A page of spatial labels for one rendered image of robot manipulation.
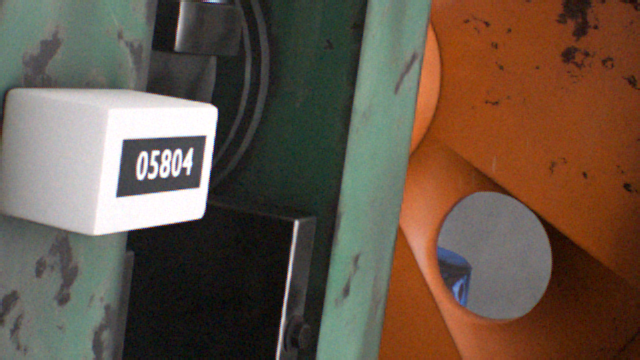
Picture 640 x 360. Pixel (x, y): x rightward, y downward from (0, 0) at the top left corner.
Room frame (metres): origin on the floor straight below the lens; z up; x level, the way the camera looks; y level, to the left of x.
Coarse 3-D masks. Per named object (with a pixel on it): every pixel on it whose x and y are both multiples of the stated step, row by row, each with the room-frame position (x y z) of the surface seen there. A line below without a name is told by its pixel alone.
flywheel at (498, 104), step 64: (448, 0) 0.93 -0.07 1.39; (512, 0) 0.91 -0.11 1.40; (576, 0) 0.90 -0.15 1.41; (448, 64) 0.93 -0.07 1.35; (512, 64) 0.91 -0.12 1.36; (576, 64) 0.89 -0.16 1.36; (448, 128) 0.93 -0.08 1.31; (512, 128) 0.91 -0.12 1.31; (576, 128) 0.89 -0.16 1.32; (448, 192) 0.92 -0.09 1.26; (512, 192) 0.90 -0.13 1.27; (576, 192) 0.89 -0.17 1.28; (576, 256) 0.88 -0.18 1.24; (384, 320) 0.93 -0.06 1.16; (448, 320) 0.92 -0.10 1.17; (512, 320) 0.91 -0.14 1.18; (576, 320) 0.88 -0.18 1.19
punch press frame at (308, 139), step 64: (0, 0) 0.40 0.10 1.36; (64, 0) 0.43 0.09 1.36; (128, 0) 0.47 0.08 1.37; (256, 0) 0.69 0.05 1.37; (320, 0) 0.68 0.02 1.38; (384, 0) 0.69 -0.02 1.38; (0, 64) 0.40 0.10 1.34; (64, 64) 0.43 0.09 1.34; (128, 64) 0.47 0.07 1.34; (256, 64) 0.68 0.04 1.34; (320, 64) 0.68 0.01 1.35; (384, 64) 0.70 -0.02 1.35; (0, 128) 0.41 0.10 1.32; (256, 128) 0.69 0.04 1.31; (320, 128) 0.67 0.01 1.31; (384, 128) 0.71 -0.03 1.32; (256, 192) 0.69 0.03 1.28; (320, 192) 0.67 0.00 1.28; (384, 192) 0.73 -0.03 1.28; (0, 256) 0.41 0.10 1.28; (64, 256) 0.45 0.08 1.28; (320, 256) 0.67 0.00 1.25; (384, 256) 0.74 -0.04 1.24; (0, 320) 0.42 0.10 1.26; (64, 320) 0.45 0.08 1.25; (320, 320) 0.67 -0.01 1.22
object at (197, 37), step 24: (168, 0) 0.56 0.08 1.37; (192, 0) 0.57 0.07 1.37; (216, 0) 0.58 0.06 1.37; (168, 24) 0.56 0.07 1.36; (192, 24) 0.57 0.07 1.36; (216, 24) 0.59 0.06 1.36; (240, 24) 0.61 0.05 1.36; (168, 48) 0.56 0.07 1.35; (192, 48) 0.57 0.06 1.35; (216, 48) 0.59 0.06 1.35; (168, 72) 0.59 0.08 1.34; (192, 72) 0.61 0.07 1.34; (192, 96) 0.62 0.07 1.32
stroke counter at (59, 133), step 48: (48, 96) 0.40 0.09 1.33; (96, 96) 0.42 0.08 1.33; (144, 96) 0.45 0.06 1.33; (0, 144) 0.41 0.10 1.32; (48, 144) 0.40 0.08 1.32; (96, 144) 0.39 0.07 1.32; (144, 144) 0.41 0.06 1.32; (192, 144) 0.44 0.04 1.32; (0, 192) 0.40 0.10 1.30; (48, 192) 0.40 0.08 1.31; (96, 192) 0.39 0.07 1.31; (144, 192) 0.41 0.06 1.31; (192, 192) 0.44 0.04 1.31
